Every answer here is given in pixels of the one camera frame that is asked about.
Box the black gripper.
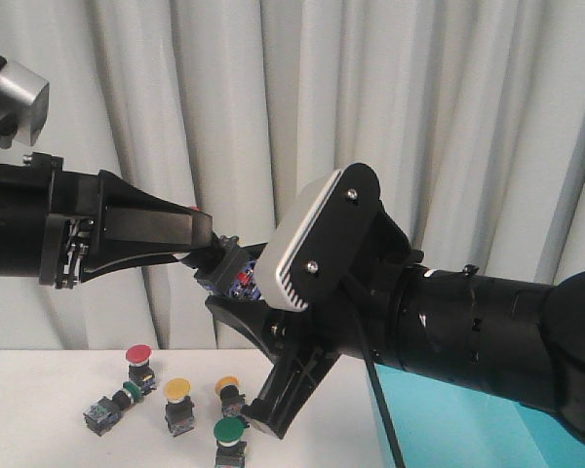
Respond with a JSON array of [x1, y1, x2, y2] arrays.
[[204, 199, 425, 439], [38, 169, 224, 289]]

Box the red push button front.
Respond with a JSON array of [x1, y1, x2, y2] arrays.
[[187, 206, 264, 301]]

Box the red push button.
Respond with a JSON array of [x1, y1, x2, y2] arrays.
[[125, 344, 156, 395], [187, 206, 264, 301]]

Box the yellow push button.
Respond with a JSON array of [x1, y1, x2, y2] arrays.
[[164, 377, 195, 437], [214, 375, 250, 428]]

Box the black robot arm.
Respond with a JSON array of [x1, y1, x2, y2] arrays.
[[0, 153, 220, 289], [206, 200, 585, 445]]

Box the light blue plastic box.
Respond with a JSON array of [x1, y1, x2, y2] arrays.
[[375, 365, 585, 467]]

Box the yellow push button tilted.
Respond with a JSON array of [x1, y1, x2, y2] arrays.
[[214, 375, 250, 428]]

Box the green push button upright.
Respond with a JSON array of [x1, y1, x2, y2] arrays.
[[214, 417, 247, 468]]

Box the red push button back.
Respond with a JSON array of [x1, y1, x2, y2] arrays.
[[125, 344, 156, 395]]

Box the green push button lying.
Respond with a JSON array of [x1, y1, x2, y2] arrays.
[[83, 380, 144, 436]]

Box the grey pleated curtain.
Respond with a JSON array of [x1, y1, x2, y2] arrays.
[[0, 0, 585, 352]]

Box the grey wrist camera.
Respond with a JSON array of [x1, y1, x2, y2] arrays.
[[254, 163, 380, 312]]

